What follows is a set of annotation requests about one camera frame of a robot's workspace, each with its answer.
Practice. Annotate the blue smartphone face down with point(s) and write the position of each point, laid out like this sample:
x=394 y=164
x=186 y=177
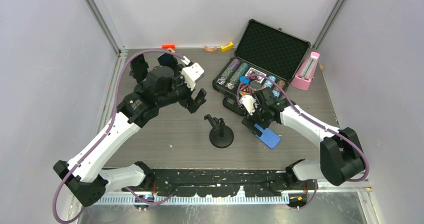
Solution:
x=268 y=137

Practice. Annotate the brown wooden arch block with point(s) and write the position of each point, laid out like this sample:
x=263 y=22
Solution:
x=210 y=49

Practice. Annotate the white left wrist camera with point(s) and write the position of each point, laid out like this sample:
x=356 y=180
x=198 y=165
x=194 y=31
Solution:
x=191 y=73

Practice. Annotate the brown chip stack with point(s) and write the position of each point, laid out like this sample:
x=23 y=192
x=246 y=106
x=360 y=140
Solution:
x=280 y=84

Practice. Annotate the red all-in triangle lower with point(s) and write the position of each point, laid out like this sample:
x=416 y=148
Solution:
x=244 y=90

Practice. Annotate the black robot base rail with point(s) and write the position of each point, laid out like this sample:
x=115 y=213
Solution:
x=221 y=182

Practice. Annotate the yellow wooden block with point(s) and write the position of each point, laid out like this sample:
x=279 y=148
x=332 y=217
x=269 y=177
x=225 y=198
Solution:
x=227 y=47

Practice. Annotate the pink metronome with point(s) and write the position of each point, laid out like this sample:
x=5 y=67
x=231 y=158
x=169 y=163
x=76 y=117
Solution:
x=305 y=74

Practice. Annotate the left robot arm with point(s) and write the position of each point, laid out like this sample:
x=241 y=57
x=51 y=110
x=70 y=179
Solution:
x=162 y=86

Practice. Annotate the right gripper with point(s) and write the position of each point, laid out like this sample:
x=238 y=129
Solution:
x=252 y=119

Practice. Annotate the orange wooden block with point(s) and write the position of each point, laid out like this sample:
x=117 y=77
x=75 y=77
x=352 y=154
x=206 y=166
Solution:
x=166 y=46

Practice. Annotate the black poker chip case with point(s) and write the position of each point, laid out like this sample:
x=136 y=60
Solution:
x=269 y=50

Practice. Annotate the purple chip stack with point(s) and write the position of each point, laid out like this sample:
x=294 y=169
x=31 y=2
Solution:
x=228 y=71

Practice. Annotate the black smartphone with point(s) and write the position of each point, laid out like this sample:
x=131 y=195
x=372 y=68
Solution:
x=139 y=68

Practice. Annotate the green chip stack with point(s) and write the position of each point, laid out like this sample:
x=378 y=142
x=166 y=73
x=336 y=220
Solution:
x=236 y=76

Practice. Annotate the dark green-edged smartphone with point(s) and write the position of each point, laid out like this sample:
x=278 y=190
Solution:
x=168 y=60

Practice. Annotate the small-clamp black phone stand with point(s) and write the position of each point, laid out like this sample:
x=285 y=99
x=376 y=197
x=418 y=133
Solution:
x=220 y=136

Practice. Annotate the light blue chip stack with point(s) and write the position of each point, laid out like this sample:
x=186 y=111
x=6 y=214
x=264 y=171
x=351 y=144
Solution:
x=269 y=82

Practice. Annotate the blue round chip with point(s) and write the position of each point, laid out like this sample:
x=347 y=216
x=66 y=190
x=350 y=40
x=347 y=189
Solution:
x=244 y=80

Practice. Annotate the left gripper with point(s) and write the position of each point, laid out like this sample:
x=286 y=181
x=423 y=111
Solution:
x=193 y=104

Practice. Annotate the clear dealer button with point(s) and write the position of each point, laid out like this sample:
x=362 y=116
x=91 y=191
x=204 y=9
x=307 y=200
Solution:
x=255 y=85

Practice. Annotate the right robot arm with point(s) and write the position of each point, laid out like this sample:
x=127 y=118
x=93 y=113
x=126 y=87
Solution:
x=341 y=156

